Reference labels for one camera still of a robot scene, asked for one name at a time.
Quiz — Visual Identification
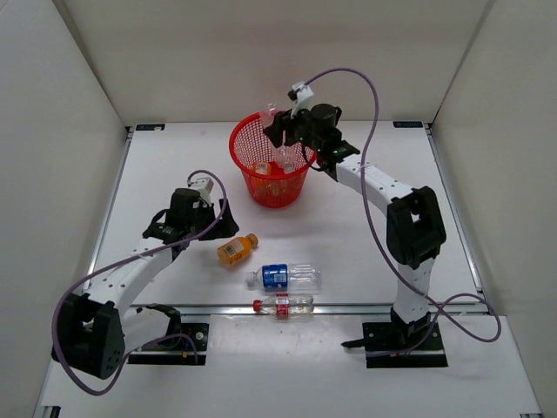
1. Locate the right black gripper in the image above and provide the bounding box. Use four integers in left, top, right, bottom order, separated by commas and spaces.
268, 101, 325, 152

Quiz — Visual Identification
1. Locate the orange bottle with barcode label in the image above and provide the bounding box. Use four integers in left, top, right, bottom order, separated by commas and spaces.
217, 233, 258, 267

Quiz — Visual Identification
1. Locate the clear unlabelled plastic bottle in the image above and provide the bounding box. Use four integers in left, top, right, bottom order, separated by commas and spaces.
262, 103, 296, 174

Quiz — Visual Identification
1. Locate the orange juice bottle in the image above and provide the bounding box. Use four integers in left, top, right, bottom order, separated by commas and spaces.
252, 161, 272, 176

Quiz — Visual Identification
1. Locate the clear bottle with blue label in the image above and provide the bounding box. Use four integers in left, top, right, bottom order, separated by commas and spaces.
245, 263, 321, 292

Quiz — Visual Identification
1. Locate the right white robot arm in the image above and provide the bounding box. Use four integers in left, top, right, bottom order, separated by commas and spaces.
262, 104, 446, 348

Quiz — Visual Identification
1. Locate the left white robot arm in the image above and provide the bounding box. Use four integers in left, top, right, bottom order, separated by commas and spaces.
53, 178, 239, 380

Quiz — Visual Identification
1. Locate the red plastic mesh bin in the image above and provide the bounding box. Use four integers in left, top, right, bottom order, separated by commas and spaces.
229, 113, 316, 208

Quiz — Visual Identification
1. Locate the clear bottle with red label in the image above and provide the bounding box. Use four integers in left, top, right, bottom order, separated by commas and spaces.
252, 293, 314, 320

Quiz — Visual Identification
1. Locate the right black table label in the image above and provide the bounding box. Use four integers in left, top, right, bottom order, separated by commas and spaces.
393, 121, 423, 129

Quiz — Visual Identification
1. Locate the black table label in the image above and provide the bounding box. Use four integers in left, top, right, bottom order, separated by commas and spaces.
393, 121, 423, 129
135, 124, 165, 131

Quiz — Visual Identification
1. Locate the left black table label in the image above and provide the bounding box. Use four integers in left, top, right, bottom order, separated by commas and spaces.
135, 124, 165, 131

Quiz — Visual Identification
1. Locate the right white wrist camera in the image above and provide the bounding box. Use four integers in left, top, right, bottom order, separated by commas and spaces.
287, 82, 313, 118

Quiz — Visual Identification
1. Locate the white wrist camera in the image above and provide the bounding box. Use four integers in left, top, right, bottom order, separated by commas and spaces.
287, 82, 313, 118
188, 177, 214, 206

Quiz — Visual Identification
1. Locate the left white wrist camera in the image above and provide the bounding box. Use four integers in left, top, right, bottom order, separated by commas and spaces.
188, 177, 214, 206

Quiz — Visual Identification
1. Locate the aluminium rail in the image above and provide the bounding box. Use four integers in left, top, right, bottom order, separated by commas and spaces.
130, 303, 488, 317

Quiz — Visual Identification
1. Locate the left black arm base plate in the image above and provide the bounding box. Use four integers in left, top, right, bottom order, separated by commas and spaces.
127, 320, 210, 366

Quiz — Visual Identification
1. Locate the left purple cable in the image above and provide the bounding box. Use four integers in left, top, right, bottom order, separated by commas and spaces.
52, 169, 231, 396

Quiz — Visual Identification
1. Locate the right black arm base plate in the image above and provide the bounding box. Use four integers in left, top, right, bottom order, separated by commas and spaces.
341, 322, 448, 369

